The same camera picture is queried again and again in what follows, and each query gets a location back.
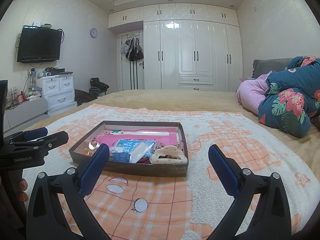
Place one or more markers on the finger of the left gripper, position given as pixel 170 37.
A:
pixel 30 135
pixel 50 142

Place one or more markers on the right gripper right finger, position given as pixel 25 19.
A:
pixel 271 219

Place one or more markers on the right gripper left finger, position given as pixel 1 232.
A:
pixel 45 217

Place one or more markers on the pearl clear hair claw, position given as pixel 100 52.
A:
pixel 93 144

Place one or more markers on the earrings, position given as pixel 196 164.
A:
pixel 115 150

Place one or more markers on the small blue plastic box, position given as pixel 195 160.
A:
pixel 120 157

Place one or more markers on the clear bag with white pieces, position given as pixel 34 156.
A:
pixel 139 151

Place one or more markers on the white cloud hair claw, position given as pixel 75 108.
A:
pixel 168 155

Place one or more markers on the dotted sheer bow hairclip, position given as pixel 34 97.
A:
pixel 178 144

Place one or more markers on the left hand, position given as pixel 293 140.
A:
pixel 23 185

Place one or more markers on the grey chair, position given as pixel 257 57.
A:
pixel 25 115

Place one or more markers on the white drawer cabinet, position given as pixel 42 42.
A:
pixel 59 92

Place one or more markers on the dark brown bag on floor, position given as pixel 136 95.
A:
pixel 82 97

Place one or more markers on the bed with tan cover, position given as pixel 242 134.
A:
pixel 182 100

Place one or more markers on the dark clothes pile on stool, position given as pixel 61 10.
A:
pixel 98 88

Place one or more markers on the orange white plush blanket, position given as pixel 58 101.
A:
pixel 159 182

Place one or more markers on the brown cardboard box tray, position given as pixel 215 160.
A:
pixel 80 150

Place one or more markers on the white door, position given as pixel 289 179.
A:
pixel 130 73

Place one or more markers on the floral blue quilt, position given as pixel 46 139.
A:
pixel 292 97

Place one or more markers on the pink book in tray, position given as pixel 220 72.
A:
pixel 165 135

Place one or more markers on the hanging bags on door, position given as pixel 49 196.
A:
pixel 132 49

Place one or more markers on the white wardrobe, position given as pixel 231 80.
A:
pixel 186 46

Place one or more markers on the wall mounted black television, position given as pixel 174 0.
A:
pixel 38 44

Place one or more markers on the round wall clock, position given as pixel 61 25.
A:
pixel 93 33

